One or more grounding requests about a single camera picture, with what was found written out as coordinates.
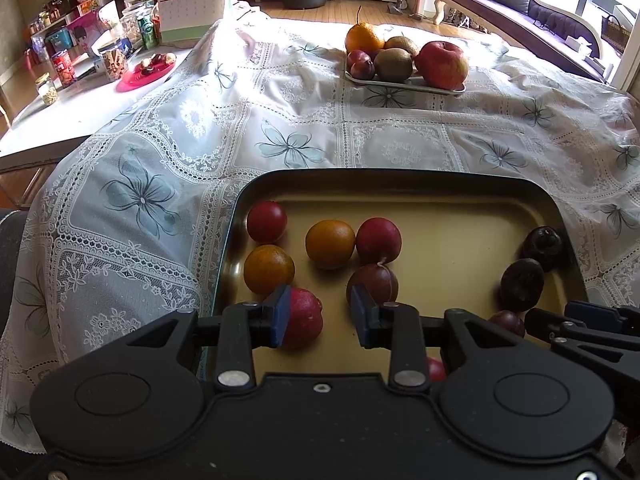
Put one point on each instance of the small orange round fruit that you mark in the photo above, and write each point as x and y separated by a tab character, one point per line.
268	270
330	244

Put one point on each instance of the white tissue box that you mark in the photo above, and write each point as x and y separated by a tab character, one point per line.
577	46

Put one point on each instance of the white lace floral tablecloth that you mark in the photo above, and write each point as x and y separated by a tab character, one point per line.
350	130

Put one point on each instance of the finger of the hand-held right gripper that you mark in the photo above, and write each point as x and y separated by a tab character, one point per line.
585	340
595	311

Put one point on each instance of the patterned snack cup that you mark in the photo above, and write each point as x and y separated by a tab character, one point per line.
113	62

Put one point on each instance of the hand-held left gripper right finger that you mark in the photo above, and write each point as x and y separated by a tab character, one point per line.
361	317

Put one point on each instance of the glass jar with nuts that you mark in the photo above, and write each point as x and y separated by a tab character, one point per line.
46	90

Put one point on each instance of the brownish red round fruit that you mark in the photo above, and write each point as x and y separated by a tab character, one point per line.
375	282

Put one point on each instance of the small dark red plum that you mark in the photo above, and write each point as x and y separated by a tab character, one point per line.
363	70
359	56

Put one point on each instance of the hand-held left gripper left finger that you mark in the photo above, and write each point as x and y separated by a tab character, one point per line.
282	316

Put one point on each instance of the green drink can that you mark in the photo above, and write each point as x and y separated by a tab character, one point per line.
146	32

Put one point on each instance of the purple chaise sofa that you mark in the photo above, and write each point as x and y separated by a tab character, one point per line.
525	20

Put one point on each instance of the small red round fruit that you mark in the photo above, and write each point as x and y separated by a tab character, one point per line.
436	370
378	240
305	317
267	221

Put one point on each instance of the large orange with stem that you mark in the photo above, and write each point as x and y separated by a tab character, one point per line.
364	38

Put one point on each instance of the dark wicker basket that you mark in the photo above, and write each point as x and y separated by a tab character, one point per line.
615	36

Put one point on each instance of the brown kiwi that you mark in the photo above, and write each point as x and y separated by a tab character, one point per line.
393	65
402	45

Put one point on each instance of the dark purple round fruit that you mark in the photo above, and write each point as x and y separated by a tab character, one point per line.
544	248
522	285
507	321

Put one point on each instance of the red tin can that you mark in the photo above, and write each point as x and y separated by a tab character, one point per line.
63	69

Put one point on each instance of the desk calendar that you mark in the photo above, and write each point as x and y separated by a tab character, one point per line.
192	7

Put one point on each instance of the large red apple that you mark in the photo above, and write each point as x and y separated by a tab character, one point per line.
441	66

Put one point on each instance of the dark tray with gold inside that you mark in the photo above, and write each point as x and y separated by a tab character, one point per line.
450	240

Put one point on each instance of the pink plate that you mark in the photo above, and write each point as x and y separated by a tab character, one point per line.
142	77

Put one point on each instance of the white rectangular tray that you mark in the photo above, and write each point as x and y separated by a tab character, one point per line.
425	89

